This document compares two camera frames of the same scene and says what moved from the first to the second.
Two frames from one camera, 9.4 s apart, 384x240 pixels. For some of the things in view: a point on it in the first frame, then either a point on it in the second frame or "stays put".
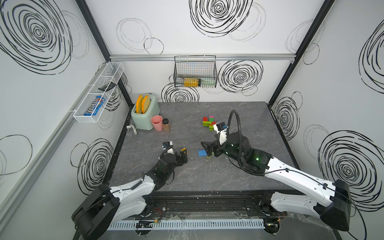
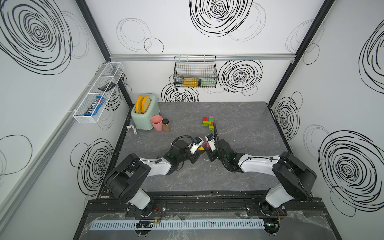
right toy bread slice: (145, 103) stays put
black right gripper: (209, 149) → (210, 154)
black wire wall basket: (195, 71) stays put
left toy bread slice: (138, 103) stays put
